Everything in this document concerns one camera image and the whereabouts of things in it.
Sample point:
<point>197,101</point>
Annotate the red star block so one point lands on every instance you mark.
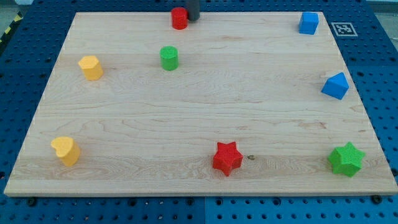
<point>227,158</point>

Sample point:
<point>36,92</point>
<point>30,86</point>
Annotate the yellow hexagon block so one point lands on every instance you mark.
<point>91,67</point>

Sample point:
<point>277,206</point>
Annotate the red cylinder block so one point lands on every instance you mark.
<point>179,17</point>

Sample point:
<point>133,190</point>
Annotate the wooden board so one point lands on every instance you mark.
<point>244,77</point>

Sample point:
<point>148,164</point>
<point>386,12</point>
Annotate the white fiducial marker tag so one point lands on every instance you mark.
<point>344,29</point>

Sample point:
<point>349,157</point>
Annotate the blue cube block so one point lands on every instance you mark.
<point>308,23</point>

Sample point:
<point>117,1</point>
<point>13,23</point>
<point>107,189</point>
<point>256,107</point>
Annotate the green star block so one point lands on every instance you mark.
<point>346,159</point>

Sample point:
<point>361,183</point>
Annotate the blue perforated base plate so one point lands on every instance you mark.
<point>31,54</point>

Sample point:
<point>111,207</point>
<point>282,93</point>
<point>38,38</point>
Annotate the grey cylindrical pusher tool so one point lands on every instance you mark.
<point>193,9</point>

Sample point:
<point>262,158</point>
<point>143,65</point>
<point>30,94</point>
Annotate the green cylinder block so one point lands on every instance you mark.
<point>169,58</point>

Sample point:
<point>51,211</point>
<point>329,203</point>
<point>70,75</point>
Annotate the yellow heart block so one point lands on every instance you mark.
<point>66,149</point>

